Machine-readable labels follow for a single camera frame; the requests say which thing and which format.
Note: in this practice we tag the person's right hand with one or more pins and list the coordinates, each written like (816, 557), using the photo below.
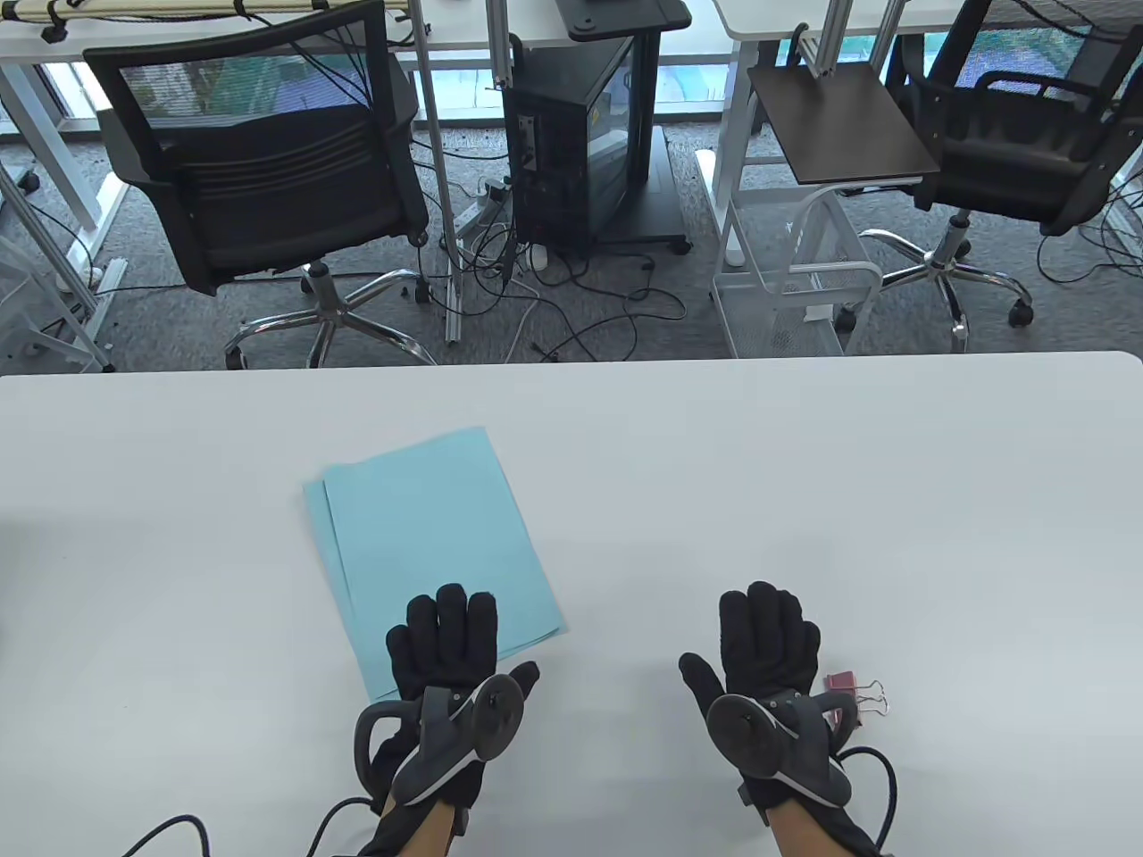
(763, 634)

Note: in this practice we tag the person's left hand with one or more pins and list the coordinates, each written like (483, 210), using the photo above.
(442, 625)

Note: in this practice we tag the pink binder clip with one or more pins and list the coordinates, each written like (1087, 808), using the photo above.
(841, 682)

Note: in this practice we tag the light blue paper sheet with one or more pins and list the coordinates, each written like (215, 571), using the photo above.
(315, 502)
(438, 527)

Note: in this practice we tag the person's right forearm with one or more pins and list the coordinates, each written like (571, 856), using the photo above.
(804, 835)

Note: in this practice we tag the person's left forearm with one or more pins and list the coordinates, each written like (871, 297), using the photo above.
(429, 835)

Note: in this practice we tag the grey right hand tracker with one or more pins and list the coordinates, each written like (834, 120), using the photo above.
(750, 728)

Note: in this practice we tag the grey hand tracker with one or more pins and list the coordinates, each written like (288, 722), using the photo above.
(438, 759)
(750, 728)

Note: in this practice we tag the grey left hand tracker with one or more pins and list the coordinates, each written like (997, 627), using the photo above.
(438, 759)

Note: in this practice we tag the white power strip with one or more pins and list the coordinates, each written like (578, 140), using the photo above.
(473, 214)

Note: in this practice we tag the black mesh office chair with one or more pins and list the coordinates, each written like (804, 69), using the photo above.
(268, 178)

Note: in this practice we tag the black computer tower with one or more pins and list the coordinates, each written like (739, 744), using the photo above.
(549, 152)

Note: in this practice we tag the dark brown board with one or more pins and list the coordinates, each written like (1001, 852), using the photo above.
(839, 125)

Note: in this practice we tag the black office chair with armrests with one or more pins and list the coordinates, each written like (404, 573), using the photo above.
(1009, 170)

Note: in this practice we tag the white desk with clamp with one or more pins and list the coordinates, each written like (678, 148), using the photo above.
(759, 18)

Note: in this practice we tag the black rolling stand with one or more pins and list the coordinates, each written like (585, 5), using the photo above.
(625, 18)

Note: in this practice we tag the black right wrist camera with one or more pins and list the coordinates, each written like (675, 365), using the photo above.
(755, 794)

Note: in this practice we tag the aluminium profile post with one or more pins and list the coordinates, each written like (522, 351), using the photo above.
(438, 178)

